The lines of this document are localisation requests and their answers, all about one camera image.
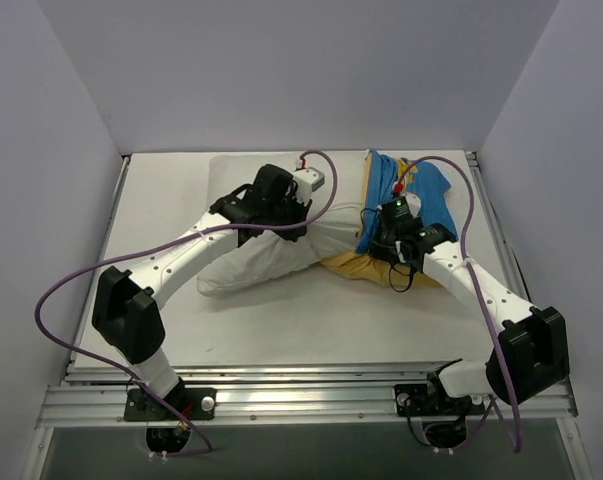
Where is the white pillow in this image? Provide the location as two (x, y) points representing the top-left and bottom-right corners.
(196, 150), (367, 297)

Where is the blue Pikachu pillowcase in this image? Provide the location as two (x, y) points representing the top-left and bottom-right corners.
(320, 150), (458, 293)

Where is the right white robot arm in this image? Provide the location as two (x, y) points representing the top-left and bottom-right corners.
(369, 197), (570, 413)

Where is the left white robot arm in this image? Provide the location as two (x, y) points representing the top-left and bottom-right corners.
(92, 164), (325, 419)

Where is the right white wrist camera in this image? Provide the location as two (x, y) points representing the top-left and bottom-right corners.
(392, 182), (421, 217)

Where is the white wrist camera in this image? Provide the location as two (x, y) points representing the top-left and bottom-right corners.
(292, 158), (325, 206)
(392, 182), (421, 217)

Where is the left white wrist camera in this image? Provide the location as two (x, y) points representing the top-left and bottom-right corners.
(292, 158), (325, 206)

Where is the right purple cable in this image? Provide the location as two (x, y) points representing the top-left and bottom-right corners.
(395, 155), (527, 454)

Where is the purple cable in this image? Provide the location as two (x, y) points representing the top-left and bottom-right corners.
(34, 149), (338, 381)
(395, 155), (527, 454)

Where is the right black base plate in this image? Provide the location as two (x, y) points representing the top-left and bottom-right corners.
(393, 382), (463, 418)

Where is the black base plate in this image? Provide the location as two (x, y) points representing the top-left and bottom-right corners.
(123, 385), (217, 422)
(393, 382), (463, 418)

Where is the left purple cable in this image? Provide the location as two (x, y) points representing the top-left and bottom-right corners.
(34, 149), (338, 381)

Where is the aluminium frame rail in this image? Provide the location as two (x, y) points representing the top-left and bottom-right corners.
(30, 149), (577, 429)

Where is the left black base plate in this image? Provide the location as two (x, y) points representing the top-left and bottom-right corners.
(123, 385), (217, 422)

